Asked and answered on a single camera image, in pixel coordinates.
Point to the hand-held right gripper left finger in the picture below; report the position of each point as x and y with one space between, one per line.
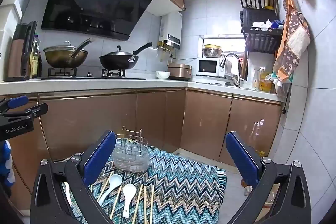
98 161

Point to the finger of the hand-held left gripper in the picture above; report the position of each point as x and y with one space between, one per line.
36 109
17 102

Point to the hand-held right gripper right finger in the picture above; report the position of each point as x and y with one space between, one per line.
242 161

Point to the pale white ceramic spoon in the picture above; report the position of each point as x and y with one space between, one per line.
115 179

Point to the clear plastic utensil holder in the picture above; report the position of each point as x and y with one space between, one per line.
131 158

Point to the person's left hand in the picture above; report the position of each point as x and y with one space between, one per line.
5 163

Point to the dark sauce bottle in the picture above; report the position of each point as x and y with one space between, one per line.
40 64

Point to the copper and black kettle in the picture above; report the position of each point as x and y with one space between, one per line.
18 56

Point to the cooking oil bottle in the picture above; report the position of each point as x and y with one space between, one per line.
35 56

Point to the white kitchen countertop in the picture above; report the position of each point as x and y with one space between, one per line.
78 83

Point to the brass wok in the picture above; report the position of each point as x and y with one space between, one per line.
63 60

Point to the black gas stove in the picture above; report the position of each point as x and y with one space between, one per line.
86 76

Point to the zigzag patterned knit cloth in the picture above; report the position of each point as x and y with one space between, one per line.
183 187

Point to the glass wok lid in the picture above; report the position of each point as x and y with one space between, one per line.
60 48

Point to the white cabinet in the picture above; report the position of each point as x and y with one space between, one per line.
8 29

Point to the yellow detergent bottle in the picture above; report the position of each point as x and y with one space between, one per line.
265 83

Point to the clear spray bottle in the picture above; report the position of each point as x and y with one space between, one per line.
256 81

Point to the black wok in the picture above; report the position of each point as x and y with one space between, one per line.
115 62

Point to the steel kitchen faucet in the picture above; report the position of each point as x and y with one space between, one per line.
237 61

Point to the white microwave oven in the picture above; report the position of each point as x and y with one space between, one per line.
207 66

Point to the white bowl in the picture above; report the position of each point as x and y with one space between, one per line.
162 75

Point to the copper rice cooker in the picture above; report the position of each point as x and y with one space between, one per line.
179 71

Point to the steel bowl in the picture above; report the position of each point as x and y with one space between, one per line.
212 53

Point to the yellow bowl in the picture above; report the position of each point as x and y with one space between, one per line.
212 46

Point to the kitchen window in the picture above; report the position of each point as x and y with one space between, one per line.
228 41

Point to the black dish rack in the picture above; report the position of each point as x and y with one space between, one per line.
260 37

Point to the orange floral apron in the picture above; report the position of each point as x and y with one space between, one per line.
294 37

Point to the white rag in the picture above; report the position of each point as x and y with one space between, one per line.
261 25

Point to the blue rag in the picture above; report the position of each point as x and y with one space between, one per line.
278 24

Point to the white water heater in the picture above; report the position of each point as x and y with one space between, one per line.
172 27

